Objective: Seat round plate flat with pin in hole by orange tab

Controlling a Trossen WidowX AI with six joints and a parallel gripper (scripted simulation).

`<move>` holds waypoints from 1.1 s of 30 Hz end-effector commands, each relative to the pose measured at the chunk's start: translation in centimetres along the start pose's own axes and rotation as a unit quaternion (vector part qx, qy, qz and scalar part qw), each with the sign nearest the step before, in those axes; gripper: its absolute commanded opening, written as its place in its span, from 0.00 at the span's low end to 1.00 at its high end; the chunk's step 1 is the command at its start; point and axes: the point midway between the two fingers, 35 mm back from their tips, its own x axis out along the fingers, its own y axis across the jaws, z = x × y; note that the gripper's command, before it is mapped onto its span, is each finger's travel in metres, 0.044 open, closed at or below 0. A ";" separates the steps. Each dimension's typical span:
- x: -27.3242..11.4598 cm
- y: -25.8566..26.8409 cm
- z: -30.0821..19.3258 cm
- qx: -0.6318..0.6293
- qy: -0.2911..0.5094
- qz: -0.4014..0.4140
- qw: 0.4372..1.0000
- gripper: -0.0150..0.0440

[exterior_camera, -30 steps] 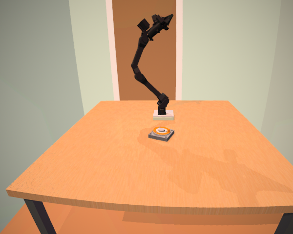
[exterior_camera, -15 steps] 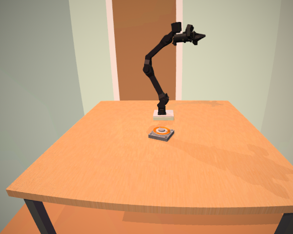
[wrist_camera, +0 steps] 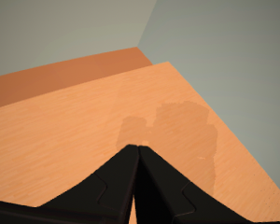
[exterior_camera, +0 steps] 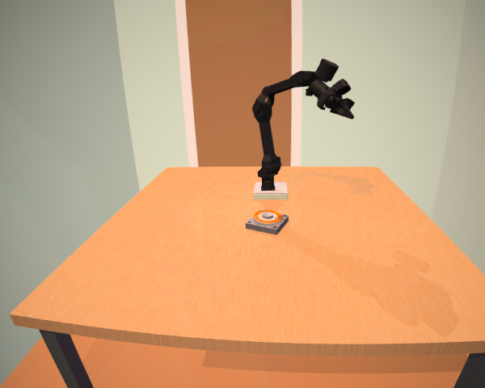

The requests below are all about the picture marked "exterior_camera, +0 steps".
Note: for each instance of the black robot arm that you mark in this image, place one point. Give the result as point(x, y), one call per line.
point(326, 70)

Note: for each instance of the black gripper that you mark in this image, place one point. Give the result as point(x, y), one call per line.
point(335, 103)

